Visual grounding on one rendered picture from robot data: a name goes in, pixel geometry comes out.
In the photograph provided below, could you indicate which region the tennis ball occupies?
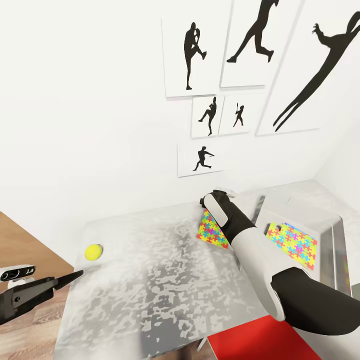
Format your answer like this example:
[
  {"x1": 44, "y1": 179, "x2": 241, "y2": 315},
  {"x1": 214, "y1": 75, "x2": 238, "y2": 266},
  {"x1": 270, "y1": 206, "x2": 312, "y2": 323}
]
[{"x1": 84, "y1": 244, "x2": 102, "y2": 261}]

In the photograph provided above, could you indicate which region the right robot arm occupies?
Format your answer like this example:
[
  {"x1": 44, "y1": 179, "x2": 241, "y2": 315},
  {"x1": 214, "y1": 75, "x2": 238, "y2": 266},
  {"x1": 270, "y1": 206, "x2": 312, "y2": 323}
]
[{"x1": 199, "y1": 186, "x2": 360, "y2": 360}]

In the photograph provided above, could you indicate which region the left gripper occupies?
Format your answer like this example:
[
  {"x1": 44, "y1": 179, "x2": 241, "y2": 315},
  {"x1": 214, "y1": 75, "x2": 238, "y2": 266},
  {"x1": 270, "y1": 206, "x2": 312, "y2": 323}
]
[{"x1": 0, "y1": 270, "x2": 84, "y2": 326}]

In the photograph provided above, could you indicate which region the jigsaw puzzle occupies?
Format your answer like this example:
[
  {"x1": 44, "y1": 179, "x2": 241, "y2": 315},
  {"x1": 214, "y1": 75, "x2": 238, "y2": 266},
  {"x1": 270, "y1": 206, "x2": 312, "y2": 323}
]
[
  {"x1": 266, "y1": 222, "x2": 318, "y2": 272},
  {"x1": 196, "y1": 209, "x2": 229, "y2": 250}
]

